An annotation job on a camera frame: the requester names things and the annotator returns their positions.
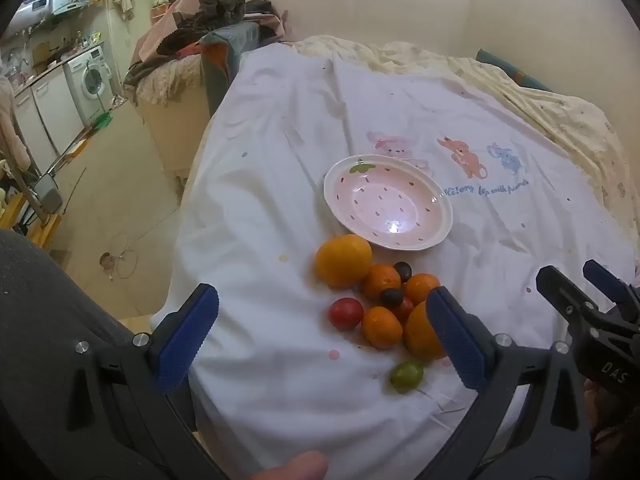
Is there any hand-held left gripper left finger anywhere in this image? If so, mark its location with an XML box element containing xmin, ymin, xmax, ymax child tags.
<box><xmin>47</xmin><ymin>282</ymin><xmax>236</xmax><ymax>480</ymax></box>

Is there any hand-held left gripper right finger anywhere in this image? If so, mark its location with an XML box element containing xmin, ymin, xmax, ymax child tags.
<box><xmin>415</xmin><ymin>286</ymin><xmax>596</xmax><ymax>480</ymax></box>

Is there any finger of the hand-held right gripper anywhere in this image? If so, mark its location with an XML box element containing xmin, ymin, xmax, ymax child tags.
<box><xmin>536</xmin><ymin>265</ymin><xmax>601</xmax><ymax>323</ymax></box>
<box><xmin>582</xmin><ymin>259</ymin><xmax>640</xmax><ymax>311</ymax></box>

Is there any large orange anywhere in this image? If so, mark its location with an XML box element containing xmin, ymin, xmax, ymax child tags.
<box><xmin>315</xmin><ymin>234</ymin><xmax>373</xmax><ymax>289</ymax></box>
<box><xmin>404</xmin><ymin>302</ymin><xmax>448</xmax><ymax>361</ymax></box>

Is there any red cherry tomato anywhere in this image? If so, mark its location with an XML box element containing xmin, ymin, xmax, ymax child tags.
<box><xmin>328</xmin><ymin>297</ymin><xmax>365</xmax><ymax>332</ymax></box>
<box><xmin>391</xmin><ymin>296</ymin><xmax>416</xmax><ymax>325</ymax></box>

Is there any small mandarin orange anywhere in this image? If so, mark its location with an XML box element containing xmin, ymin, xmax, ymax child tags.
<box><xmin>404</xmin><ymin>273</ymin><xmax>442</xmax><ymax>306</ymax></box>
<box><xmin>361</xmin><ymin>306</ymin><xmax>404</xmax><ymax>350</ymax></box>
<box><xmin>362</xmin><ymin>264</ymin><xmax>402</xmax><ymax>302</ymax></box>

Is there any green cherry tomato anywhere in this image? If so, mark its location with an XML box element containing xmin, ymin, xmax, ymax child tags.
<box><xmin>390</xmin><ymin>361</ymin><xmax>425</xmax><ymax>394</ymax></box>

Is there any pink strawberry print bowl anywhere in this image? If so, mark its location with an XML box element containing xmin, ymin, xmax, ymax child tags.
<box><xmin>323</xmin><ymin>155</ymin><xmax>454</xmax><ymax>251</ymax></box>

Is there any person's right hand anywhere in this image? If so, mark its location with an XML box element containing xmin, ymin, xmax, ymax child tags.
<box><xmin>582</xmin><ymin>377</ymin><xmax>640</xmax><ymax>443</ymax></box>

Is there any person's left hand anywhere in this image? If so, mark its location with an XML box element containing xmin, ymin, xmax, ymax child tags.
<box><xmin>249</xmin><ymin>451</ymin><xmax>329</xmax><ymax>480</ymax></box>

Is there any cream patterned quilt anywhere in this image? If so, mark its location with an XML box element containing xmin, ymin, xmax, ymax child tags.
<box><xmin>292</xmin><ymin>35</ymin><xmax>640</xmax><ymax>231</ymax></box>

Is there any white cartoon animal print blanket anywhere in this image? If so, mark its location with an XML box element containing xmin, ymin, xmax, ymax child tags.
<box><xmin>150</xmin><ymin>42</ymin><xmax>640</xmax><ymax>480</ymax></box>

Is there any grey stool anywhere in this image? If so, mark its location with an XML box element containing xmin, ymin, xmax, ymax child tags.
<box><xmin>34</xmin><ymin>174</ymin><xmax>63</xmax><ymax>213</ymax></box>

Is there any yellow wooden rack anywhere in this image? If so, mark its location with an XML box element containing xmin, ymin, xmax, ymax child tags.
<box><xmin>0</xmin><ymin>160</ymin><xmax>63</xmax><ymax>246</ymax></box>

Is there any cream sofa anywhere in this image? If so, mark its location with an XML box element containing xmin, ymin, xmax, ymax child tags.
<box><xmin>125</xmin><ymin>55</ymin><xmax>241</xmax><ymax>176</ymax></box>

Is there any teal pillow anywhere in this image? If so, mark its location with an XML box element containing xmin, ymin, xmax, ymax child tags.
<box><xmin>475</xmin><ymin>49</ymin><xmax>553</xmax><ymax>92</ymax></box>

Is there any white kitchen cabinet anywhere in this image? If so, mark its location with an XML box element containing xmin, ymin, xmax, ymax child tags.
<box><xmin>12</xmin><ymin>67</ymin><xmax>71</xmax><ymax>171</ymax></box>

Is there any beige towel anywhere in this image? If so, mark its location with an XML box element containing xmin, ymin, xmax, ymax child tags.
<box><xmin>0</xmin><ymin>77</ymin><xmax>31</xmax><ymax>171</ymax></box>

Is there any white washing machine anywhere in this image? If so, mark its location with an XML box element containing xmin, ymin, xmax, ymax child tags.
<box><xmin>64</xmin><ymin>45</ymin><xmax>115</xmax><ymax>121</ymax></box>

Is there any grey-blue cushion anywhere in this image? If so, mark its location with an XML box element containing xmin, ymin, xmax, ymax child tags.
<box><xmin>200</xmin><ymin>22</ymin><xmax>261</xmax><ymax>116</ymax></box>

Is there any pile of clothes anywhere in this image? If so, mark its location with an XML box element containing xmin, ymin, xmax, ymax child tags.
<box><xmin>125</xmin><ymin>0</ymin><xmax>296</xmax><ymax>86</ymax></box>

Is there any white water heater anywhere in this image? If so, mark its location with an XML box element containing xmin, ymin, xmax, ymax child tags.
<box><xmin>7</xmin><ymin>0</ymin><xmax>53</xmax><ymax>23</ymax></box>

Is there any thin floor cable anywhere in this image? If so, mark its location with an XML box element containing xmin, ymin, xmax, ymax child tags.
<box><xmin>100</xmin><ymin>167</ymin><xmax>168</xmax><ymax>281</ymax></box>

